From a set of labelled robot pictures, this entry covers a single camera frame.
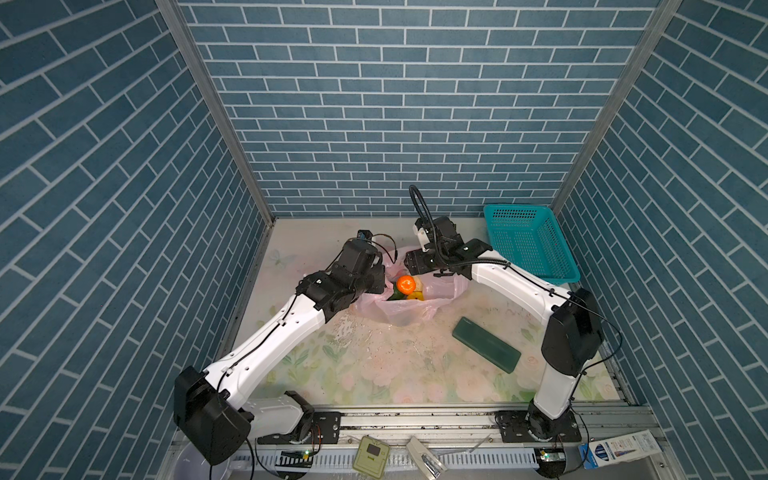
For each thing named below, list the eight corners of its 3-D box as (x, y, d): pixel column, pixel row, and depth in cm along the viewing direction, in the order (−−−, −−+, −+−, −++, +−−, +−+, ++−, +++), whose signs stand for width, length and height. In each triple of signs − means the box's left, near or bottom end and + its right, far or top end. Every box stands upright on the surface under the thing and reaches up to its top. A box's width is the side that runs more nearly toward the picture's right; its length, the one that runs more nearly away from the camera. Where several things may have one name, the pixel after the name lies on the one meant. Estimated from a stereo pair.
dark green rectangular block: (450, 335, 92) (451, 333, 90) (461, 318, 96) (462, 315, 94) (511, 375, 84) (513, 373, 83) (520, 355, 88) (522, 352, 86)
